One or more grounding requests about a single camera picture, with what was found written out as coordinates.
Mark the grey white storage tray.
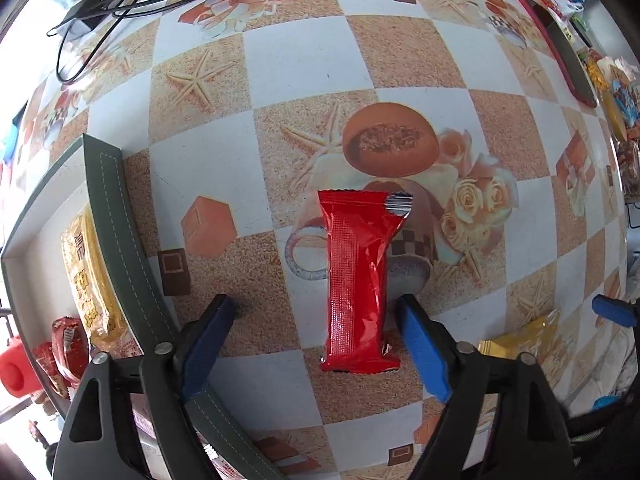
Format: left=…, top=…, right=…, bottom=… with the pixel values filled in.
left=1, top=135, right=279, bottom=479

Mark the red plastic container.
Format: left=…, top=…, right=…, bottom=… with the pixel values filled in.
left=0, top=336, right=42, bottom=398

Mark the yellow cake snack packet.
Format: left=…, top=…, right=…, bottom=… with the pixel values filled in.
left=60, top=206, right=128, bottom=351

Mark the red patterned snack packet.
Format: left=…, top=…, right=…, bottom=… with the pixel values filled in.
left=32, top=316, right=90, bottom=399

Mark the gold snack packet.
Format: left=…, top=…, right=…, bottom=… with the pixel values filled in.
left=477, top=310, right=559, bottom=359

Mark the red case smartphone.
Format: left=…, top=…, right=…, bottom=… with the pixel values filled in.
left=518, top=0, right=598, bottom=108

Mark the long red snack packet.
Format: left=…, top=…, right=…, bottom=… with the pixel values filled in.
left=318, top=190, right=413, bottom=375

